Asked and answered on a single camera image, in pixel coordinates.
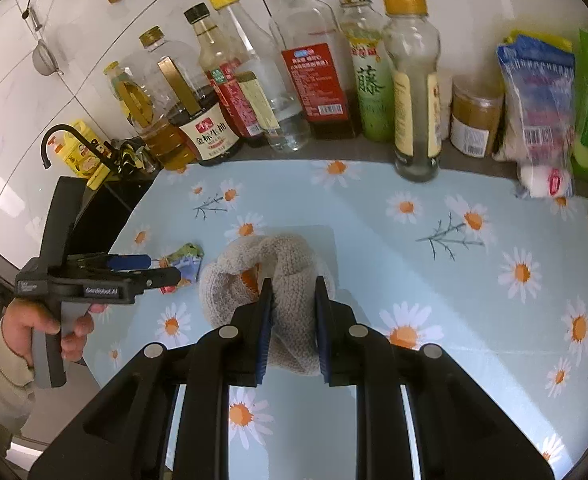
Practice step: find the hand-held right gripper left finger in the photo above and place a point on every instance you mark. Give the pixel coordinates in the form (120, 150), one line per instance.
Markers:
(264, 330)

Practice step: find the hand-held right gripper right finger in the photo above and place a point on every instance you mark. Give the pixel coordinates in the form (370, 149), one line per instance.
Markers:
(322, 330)

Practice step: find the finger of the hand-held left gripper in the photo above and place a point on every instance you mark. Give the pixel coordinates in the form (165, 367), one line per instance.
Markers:
(159, 277)
(129, 261)

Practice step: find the colourful wrapper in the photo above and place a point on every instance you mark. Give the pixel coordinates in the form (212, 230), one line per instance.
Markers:
(184, 262)

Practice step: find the white knit towel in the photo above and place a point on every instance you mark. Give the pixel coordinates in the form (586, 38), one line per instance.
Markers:
(294, 280)

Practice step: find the person's left hand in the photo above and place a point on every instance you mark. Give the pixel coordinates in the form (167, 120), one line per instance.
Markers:
(19, 322)

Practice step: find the black sink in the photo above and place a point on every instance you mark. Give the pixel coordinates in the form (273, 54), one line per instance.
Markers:
(119, 200)

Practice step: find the yellow dish soap bottle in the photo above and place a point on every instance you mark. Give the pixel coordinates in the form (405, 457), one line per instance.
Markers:
(81, 155)

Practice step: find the black faucet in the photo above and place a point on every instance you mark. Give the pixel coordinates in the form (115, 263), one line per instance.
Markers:
(49, 140)

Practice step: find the black yellow sink rack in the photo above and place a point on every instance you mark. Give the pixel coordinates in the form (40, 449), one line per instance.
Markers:
(129, 152)

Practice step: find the blue daisy tablecloth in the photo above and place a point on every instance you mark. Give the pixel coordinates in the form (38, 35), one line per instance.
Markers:
(423, 285)

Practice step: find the large cooking oil jug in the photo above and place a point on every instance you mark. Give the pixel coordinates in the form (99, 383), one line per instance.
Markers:
(166, 145)

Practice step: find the green label bottle yellow cap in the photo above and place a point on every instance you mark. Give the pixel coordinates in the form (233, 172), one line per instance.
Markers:
(124, 95)

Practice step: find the dark soy sauce jug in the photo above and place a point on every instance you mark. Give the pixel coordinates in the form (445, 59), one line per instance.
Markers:
(209, 135)

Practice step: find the metal strainer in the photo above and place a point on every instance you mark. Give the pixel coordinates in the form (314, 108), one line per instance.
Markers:
(44, 60)

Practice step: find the black cap red label bottle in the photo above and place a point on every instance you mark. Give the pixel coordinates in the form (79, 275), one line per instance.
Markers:
(224, 80)

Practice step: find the clear bottle yellow cap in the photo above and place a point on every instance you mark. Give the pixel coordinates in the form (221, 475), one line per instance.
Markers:
(274, 90)

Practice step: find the green oil bottle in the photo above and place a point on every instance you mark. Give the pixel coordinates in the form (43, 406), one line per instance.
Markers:
(371, 90)

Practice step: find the dark vinegar bottle red label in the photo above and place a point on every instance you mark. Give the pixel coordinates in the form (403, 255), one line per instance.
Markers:
(314, 85)

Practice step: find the clear bottle yellow label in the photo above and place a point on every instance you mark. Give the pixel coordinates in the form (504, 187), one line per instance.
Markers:
(413, 100)

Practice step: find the brown paste jar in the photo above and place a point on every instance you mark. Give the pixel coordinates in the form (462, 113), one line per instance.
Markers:
(473, 120)

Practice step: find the white roll red label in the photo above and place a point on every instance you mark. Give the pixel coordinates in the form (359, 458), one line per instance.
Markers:
(543, 180)

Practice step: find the blue white packet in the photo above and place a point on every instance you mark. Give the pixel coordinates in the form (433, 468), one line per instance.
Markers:
(533, 90)

